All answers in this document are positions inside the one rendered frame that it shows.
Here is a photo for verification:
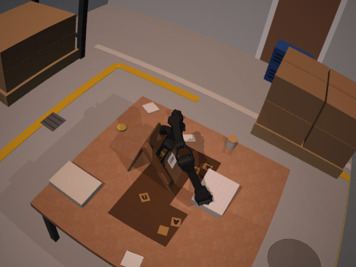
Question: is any yellow flat round disc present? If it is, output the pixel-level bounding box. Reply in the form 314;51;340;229
116;123;126;132

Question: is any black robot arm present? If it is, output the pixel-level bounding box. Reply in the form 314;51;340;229
159;109;213;206

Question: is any white flat rectangular card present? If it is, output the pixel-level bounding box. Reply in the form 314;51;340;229
183;135;196;142

